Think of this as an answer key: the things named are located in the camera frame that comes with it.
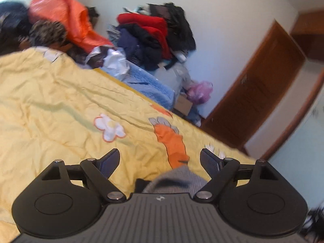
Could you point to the pale blue wardrobe door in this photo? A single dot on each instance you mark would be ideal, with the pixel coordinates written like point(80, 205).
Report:
point(298, 144)

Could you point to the pile of mixed clothes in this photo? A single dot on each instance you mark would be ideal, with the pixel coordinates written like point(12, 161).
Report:
point(149, 35)

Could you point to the dark floral cloth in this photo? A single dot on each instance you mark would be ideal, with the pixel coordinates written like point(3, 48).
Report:
point(12, 17)

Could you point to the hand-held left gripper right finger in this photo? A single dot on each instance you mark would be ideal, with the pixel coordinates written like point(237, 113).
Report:
point(210, 162)

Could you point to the grey clear plastic bundle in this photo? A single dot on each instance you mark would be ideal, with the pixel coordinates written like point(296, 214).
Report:
point(172, 76)

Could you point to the white crumpled plastic bag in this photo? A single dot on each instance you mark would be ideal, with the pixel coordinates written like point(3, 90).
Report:
point(115, 62)

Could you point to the cardboard box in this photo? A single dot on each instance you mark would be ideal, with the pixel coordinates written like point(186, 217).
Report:
point(182, 103)

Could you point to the light blue fleece blanket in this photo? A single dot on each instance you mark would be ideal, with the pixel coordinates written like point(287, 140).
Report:
point(149, 83)

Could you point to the brown wooden door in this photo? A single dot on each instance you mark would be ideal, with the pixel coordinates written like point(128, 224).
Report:
point(253, 91)

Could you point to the orange plastic bag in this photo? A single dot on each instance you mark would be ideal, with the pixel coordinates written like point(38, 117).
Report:
point(70, 17)

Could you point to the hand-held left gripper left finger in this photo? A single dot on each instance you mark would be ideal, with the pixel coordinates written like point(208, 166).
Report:
point(110, 160)

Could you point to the grey sweater with navy sleeves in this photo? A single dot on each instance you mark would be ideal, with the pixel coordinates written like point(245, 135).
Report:
point(174, 181)

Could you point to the pink plastic bag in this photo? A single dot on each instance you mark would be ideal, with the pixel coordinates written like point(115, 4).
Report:
point(200, 91)

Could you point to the leopard print cloth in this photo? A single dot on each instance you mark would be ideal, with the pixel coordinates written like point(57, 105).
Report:
point(46, 31)

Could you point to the yellow printed quilt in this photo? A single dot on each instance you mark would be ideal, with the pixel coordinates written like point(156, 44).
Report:
point(50, 106)

